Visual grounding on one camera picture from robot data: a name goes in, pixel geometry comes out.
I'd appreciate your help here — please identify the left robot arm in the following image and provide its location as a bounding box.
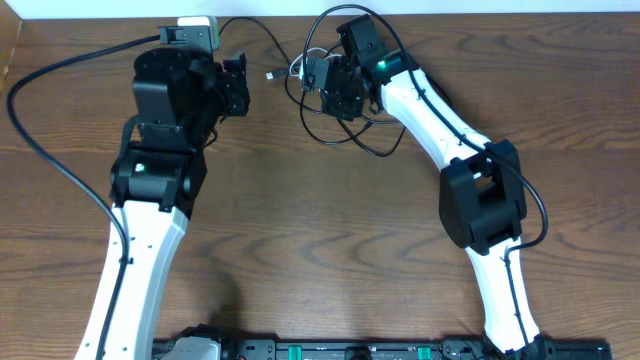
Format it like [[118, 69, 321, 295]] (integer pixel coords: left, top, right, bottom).
[[76, 48, 250, 359]]

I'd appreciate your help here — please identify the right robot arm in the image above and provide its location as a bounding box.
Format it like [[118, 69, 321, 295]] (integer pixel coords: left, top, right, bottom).
[[300, 11, 546, 359]]

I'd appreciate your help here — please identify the brown cardboard panel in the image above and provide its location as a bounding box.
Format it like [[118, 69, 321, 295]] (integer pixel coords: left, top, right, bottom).
[[0, 0, 23, 88]]

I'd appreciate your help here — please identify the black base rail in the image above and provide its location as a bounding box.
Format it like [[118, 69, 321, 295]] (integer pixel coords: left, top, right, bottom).
[[151, 324, 613, 360]]

